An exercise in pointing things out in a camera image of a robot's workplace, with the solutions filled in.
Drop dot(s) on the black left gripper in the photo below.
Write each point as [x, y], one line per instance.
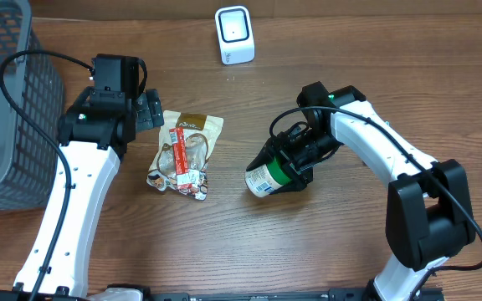
[148, 110]

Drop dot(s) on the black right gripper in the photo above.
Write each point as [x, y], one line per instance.
[289, 158]

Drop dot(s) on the green lid jar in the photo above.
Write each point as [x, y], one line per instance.
[266, 179]

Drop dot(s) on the beige snack bag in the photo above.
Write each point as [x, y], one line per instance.
[201, 133]

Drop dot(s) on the red stick packet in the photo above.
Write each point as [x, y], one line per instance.
[180, 157]

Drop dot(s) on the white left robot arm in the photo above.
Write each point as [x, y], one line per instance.
[93, 135]

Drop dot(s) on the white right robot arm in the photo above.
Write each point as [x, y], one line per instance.
[429, 215]

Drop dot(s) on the white barcode scanner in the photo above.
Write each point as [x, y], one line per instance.
[235, 35]

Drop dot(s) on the grey plastic mesh basket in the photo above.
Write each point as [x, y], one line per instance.
[27, 162]

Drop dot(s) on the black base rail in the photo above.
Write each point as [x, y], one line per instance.
[133, 292]

